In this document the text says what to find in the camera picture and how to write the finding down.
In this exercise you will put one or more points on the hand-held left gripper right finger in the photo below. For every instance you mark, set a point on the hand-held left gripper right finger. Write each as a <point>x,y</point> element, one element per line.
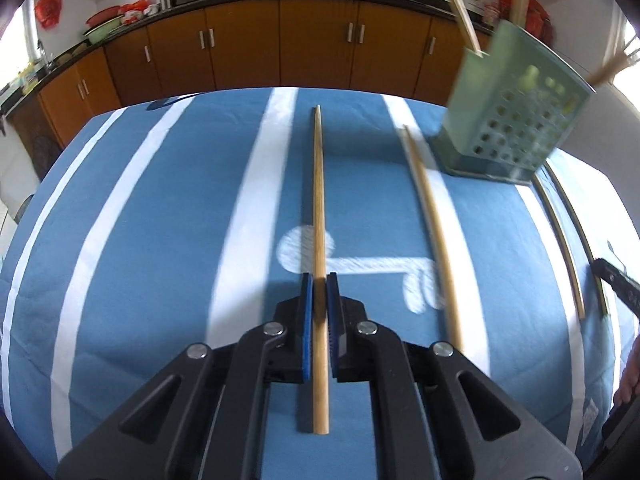
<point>440,410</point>

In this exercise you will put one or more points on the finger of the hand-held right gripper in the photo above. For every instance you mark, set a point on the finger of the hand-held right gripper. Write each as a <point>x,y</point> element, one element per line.
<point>622,285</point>

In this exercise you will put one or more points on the yellow detergent bottle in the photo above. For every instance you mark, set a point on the yellow detergent bottle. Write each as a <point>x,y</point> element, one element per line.
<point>30,77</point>

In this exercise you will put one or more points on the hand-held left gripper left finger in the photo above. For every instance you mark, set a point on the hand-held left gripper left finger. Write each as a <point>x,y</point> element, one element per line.
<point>200,410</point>

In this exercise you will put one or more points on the person's right hand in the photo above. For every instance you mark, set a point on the person's right hand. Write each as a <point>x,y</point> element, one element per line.
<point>631,380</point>

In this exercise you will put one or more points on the red and white plastic bag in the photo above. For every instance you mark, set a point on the red and white plastic bag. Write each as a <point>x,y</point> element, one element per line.
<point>137,10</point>

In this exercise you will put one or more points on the green basin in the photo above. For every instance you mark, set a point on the green basin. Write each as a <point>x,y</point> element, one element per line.
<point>102,32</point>

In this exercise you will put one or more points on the blue white striped tablecloth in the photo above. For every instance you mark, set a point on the blue white striped tablecloth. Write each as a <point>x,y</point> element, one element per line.
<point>150,260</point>

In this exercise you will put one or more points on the small kitchen window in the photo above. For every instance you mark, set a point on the small kitchen window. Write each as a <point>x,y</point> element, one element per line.
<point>15,45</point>

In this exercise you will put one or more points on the green perforated chopstick holder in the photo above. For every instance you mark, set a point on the green perforated chopstick holder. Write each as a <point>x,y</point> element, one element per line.
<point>510,110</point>

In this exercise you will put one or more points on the hanging red plastic bag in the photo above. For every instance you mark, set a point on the hanging red plastic bag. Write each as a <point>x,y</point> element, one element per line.
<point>49,7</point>

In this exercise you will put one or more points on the bunch of red bags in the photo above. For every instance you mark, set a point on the bunch of red bags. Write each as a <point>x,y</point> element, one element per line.
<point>540,20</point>

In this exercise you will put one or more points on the brown lower kitchen cabinets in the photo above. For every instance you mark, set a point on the brown lower kitchen cabinets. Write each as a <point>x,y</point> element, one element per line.
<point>320,45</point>

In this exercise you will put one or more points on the red basin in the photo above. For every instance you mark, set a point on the red basin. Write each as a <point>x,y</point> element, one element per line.
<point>102,16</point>

